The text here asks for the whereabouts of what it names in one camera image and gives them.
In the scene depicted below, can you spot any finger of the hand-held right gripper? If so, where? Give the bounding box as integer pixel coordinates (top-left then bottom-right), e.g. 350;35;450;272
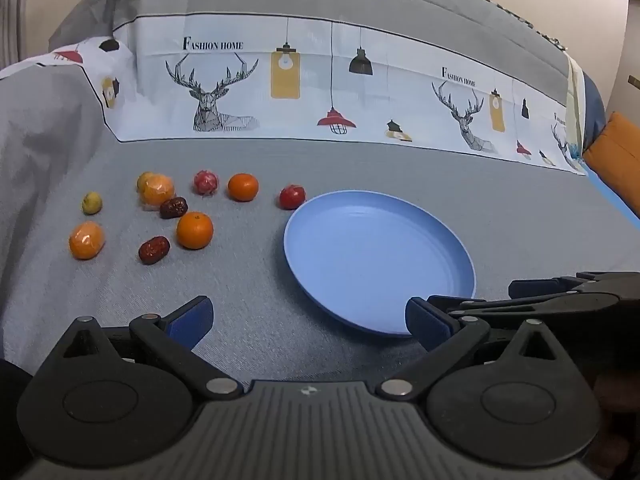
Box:
427;291;640;333
509;271;640;301

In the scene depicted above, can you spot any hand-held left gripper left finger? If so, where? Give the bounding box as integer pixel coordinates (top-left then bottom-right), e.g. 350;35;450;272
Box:
45;296;243;401

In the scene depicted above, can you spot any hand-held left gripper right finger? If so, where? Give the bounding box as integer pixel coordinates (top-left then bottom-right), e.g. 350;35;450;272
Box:
375;297;571;401

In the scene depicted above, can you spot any light blue plate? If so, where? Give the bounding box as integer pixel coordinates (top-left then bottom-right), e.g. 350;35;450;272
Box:
283;190;477;337

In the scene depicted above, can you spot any dark red jujube date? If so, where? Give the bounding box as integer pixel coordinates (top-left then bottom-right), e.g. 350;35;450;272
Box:
138;235;171;265
159;197;189;220

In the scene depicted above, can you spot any bare orange mandarin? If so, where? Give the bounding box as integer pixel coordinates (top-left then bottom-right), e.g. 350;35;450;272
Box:
176;211;215;250
228;173;260;202

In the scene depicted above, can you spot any plastic-wrapped orange mandarin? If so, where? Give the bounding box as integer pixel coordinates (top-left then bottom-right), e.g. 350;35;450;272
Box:
69;221;106;261
141;173;176;207

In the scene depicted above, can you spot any plastic-wrapped red fruit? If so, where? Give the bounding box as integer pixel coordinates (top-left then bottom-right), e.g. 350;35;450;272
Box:
278;184;307;210
193;170;220;196

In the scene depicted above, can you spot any light blue fabric strip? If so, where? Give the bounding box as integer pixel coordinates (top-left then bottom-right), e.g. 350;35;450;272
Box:
582;157;640;223

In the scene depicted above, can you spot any orange cushion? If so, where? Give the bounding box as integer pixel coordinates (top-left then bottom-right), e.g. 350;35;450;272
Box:
582;112;640;221

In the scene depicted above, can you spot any cream cloth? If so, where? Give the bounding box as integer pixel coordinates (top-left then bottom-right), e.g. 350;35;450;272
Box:
567;57;586;153

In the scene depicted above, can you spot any dark blue cushion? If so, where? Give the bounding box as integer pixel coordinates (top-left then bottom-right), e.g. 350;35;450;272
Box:
580;72;608;151

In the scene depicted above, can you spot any grey curtain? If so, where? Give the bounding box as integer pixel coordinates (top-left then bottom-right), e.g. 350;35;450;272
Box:
0;0;32;68

